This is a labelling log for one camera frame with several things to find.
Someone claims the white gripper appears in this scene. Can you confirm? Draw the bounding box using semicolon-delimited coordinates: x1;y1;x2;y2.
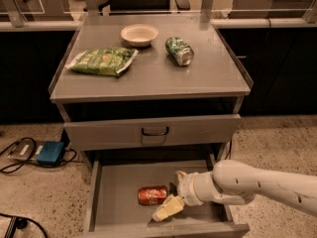
153;171;203;222

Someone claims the green soda can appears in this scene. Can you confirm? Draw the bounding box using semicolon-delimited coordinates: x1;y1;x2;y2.
165;37;194;66

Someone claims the black cable beside cabinet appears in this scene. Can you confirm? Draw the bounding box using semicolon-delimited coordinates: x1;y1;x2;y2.
224;140;233;161

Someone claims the black floor cable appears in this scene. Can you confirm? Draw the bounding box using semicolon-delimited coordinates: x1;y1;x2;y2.
0;136;83;175

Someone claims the grey flat device on floor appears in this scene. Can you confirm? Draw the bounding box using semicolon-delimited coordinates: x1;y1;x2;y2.
8;140;44;161

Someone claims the white paper bowl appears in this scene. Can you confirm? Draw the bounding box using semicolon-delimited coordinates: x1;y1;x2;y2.
121;24;159;48

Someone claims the red coke can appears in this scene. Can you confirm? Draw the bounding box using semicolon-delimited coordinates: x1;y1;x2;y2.
138;185;167;205

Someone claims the blue box on floor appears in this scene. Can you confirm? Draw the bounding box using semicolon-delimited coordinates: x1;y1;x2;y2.
36;141;64;166

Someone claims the grey drawer cabinet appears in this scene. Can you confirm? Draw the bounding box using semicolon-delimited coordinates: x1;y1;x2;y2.
48;13;255;238

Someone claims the black cable bottom left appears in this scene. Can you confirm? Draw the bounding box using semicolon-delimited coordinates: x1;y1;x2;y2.
0;212;49;238

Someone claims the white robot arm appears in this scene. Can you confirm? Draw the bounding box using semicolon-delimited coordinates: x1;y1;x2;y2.
153;160;317;222

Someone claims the closed upper drawer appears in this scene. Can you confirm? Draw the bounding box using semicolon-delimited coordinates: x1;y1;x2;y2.
64;114;241;151

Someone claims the green chip bag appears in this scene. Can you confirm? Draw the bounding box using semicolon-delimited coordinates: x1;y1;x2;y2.
65;48;138;77

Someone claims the open middle drawer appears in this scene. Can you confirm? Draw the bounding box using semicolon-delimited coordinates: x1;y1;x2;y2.
83;153;249;238

